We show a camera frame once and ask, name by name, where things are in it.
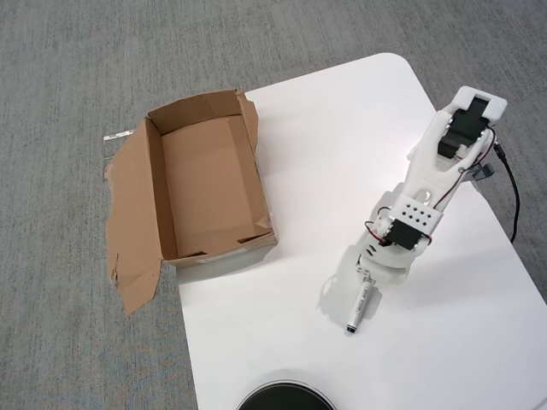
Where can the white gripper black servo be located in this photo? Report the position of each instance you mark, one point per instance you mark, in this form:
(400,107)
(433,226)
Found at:
(361,271)

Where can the white marker pen black cap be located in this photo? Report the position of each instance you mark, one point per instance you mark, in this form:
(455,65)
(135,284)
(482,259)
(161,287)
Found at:
(359,307)

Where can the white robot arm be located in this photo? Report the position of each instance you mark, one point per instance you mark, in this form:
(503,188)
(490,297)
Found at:
(427,179)

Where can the open brown cardboard box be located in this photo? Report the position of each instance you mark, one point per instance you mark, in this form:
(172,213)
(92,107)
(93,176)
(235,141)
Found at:
(205,179)

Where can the black round disc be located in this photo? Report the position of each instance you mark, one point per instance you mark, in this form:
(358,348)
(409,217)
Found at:
(284,395)

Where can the grey table clamp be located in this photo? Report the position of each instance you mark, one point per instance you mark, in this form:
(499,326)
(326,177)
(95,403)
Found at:
(485,171)

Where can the white paper strip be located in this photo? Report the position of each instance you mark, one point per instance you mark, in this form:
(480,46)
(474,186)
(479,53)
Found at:
(117,136)

